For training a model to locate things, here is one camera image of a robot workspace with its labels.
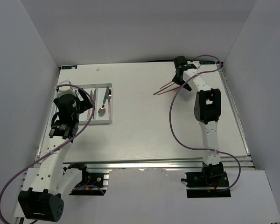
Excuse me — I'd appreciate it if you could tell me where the pink handled knife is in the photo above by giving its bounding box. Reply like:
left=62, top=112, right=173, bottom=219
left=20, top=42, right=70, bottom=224
left=87, top=90, right=93, bottom=120

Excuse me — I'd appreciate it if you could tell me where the short orange chopstick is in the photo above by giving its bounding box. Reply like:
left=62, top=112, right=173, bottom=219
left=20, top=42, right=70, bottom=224
left=157, top=87, right=180, bottom=96

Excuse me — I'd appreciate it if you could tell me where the green handled spoon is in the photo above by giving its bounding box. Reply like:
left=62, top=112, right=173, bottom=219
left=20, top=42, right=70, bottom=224
left=98, top=87, right=110, bottom=117

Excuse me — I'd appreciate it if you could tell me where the pink handled spoon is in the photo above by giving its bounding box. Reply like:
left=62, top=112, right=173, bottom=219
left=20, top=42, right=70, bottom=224
left=106, top=89, right=112, bottom=119

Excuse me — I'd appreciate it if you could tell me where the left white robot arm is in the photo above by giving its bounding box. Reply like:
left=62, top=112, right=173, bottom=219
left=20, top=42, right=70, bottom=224
left=18, top=80, right=93, bottom=222

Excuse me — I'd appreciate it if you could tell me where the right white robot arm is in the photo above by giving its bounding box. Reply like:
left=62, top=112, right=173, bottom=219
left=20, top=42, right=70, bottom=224
left=169, top=56, right=224, bottom=186

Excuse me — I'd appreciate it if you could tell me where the right blue corner label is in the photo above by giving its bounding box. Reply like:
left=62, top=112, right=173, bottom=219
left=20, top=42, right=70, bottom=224
left=199, top=61, right=216, bottom=65

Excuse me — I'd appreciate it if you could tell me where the white utensil tray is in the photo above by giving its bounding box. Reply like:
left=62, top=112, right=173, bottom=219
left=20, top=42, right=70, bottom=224
left=55, top=83, right=113, bottom=126

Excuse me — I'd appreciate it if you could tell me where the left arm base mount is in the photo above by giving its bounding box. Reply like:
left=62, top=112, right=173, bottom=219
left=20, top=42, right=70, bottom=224
left=63, top=163, right=106, bottom=196

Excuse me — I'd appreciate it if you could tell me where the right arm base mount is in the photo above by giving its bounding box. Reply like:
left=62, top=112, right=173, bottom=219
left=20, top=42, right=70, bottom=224
left=181, top=162, right=231, bottom=198

